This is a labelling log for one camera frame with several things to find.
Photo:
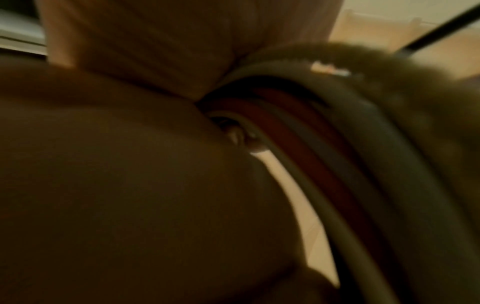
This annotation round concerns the person's right hand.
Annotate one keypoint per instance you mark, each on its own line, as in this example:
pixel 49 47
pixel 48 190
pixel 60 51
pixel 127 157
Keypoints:
pixel 168 38

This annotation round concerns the white flat bar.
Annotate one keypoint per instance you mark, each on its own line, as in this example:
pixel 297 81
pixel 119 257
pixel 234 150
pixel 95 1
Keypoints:
pixel 18 32

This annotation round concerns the person's left hand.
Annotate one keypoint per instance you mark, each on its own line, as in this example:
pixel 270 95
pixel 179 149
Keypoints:
pixel 112 193

